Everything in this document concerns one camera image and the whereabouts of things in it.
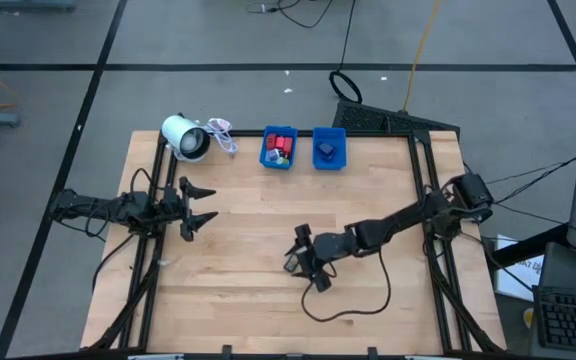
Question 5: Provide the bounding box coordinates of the black perforated panel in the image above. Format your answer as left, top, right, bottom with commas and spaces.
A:
331, 98, 462, 137

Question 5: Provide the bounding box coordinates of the blue plastic basket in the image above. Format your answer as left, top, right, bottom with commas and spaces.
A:
311, 126, 348, 172
259, 125, 299, 171

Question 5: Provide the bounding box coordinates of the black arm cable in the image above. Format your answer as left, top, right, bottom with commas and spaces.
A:
91, 232, 137, 294
300, 247, 393, 323

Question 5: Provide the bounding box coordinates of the white cylindrical security camera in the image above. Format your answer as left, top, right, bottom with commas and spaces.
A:
160, 113, 212, 164

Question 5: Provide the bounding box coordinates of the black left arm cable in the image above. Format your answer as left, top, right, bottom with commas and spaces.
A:
91, 232, 137, 294

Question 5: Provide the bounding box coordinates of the black keyboard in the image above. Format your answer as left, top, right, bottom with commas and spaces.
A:
530, 242, 576, 360

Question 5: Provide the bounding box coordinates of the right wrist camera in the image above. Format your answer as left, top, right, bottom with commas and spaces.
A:
312, 230, 358, 262

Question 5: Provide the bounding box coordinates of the thick yellow cable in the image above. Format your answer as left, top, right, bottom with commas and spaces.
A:
401, 0, 442, 112

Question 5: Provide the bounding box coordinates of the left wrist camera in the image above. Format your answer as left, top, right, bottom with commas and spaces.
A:
161, 185, 183, 221

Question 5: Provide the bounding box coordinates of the black looped floor cable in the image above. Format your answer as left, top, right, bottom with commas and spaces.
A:
327, 0, 364, 105

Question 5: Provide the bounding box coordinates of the black small display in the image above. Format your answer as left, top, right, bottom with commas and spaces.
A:
282, 253, 303, 274

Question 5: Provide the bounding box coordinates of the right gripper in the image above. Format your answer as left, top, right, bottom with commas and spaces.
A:
283, 223, 334, 294

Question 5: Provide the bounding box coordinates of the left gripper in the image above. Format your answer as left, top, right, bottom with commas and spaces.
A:
165, 176, 220, 243

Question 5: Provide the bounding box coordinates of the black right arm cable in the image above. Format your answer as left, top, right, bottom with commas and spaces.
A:
300, 247, 393, 323

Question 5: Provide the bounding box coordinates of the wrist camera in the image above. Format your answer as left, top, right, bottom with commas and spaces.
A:
312, 230, 358, 262
161, 185, 183, 221

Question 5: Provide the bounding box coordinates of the white paper sheet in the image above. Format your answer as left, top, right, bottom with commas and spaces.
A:
495, 234, 544, 302

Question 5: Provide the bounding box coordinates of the white coiled cable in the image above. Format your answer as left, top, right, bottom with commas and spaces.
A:
202, 117, 240, 159

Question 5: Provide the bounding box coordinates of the black aluminium frame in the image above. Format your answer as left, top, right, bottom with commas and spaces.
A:
87, 128, 507, 354

